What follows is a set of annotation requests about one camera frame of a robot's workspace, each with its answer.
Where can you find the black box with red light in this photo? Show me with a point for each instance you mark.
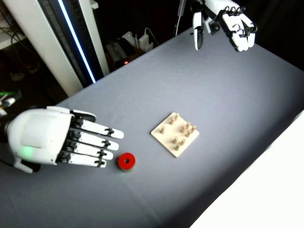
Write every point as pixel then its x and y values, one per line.
pixel 116 53

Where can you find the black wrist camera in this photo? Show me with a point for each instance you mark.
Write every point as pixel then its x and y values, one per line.
pixel 215 27

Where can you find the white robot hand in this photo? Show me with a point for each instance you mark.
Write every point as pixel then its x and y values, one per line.
pixel 237 23
pixel 38 133

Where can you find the white board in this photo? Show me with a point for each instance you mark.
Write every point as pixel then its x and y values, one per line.
pixel 261 185

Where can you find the wooden peg board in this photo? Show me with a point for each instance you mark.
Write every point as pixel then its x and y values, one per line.
pixel 166 137

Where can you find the grey table cloth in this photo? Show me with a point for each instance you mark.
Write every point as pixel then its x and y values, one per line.
pixel 190 90

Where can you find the rainbow striped stacking cup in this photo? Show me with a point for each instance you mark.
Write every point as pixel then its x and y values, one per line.
pixel 126 161

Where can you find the white power adapter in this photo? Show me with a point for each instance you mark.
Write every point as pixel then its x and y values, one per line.
pixel 145 42

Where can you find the white column with blue light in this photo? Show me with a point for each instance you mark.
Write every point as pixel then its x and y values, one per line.
pixel 47 35

